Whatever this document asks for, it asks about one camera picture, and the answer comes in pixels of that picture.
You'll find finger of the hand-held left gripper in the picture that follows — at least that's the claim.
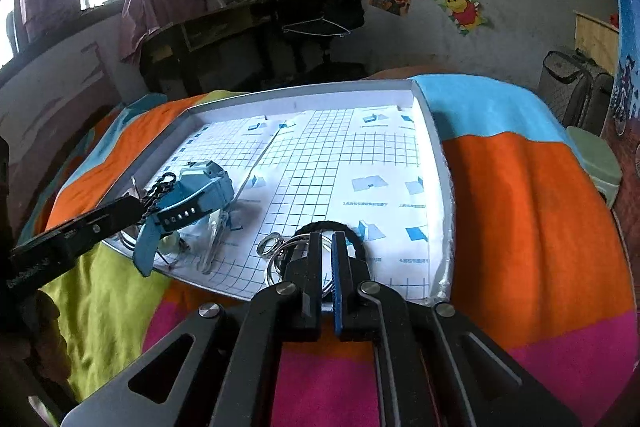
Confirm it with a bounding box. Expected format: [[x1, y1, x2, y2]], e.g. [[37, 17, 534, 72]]
[[64, 197, 152, 256]]

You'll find blue dotted fabric wardrobe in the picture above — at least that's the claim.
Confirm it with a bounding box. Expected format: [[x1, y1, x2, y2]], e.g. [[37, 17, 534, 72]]
[[602, 0, 640, 138]]

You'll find white wire clothes hanger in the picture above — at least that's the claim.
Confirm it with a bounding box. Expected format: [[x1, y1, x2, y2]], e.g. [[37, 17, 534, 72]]
[[281, 15, 351, 39]]

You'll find pale green plastic stool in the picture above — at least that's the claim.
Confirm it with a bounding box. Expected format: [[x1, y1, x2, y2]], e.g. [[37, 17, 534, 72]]
[[564, 125, 624, 208]]

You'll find black white braided strap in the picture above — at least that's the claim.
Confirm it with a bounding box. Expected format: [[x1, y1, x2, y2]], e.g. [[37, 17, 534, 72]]
[[140, 173, 179, 219]]

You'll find black hair tie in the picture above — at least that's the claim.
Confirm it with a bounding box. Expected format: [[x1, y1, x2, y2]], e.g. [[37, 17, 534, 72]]
[[294, 220, 369, 269]]

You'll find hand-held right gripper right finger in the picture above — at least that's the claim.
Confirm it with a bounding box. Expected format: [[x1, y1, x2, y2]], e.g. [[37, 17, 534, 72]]
[[331, 231, 582, 427]]

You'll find grey patterned suitcase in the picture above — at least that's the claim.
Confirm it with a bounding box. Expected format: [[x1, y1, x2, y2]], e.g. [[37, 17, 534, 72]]
[[538, 49, 594, 128]]

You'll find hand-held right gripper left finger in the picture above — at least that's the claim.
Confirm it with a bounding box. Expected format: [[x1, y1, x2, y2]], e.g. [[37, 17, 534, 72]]
[[60, 231, 324, 427]]

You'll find large metal hoop ring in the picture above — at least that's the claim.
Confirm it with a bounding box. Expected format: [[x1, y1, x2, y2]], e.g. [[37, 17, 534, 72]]
[[272, 232, 343, 300], [264, 234, 336, 299]]

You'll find light wooden board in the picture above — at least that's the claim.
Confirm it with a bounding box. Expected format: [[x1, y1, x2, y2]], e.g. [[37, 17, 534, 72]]
[[572, 9, 621, 76]]

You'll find dark wooden desk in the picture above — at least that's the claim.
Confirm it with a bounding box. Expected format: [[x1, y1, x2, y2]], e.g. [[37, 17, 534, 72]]
[[138, 0, 281, 98]]

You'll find yellow bear wall poster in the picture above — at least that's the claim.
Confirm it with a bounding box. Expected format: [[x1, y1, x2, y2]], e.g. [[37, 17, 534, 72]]
[[431, 0, 487, 37]]

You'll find white cardboard box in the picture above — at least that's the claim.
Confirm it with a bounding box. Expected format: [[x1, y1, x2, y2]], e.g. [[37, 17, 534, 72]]
[[54, 76, 456, 305]]

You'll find person's left hand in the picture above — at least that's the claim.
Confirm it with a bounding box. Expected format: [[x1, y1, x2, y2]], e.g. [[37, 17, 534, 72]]
[[0, 288, 74, 414]]

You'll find colourful striped blanket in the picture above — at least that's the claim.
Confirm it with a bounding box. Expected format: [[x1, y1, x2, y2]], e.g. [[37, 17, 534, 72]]
[[20, 74, 639, 427]]

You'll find dark suitcase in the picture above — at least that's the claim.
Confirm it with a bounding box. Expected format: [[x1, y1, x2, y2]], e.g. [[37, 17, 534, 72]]
[[575, 71, 615, 131]]

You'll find blue smartwatch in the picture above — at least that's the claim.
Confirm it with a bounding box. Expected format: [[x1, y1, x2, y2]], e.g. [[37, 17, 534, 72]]
[[135, 160, 236, 278]]

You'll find grid printed paper sheet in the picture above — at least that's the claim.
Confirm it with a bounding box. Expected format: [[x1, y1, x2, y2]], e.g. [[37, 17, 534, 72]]
[[150, 104, 443, 303]]

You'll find small metal ring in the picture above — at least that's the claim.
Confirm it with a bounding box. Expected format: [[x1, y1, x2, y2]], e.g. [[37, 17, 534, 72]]
[[256, 234, 284, 259]]

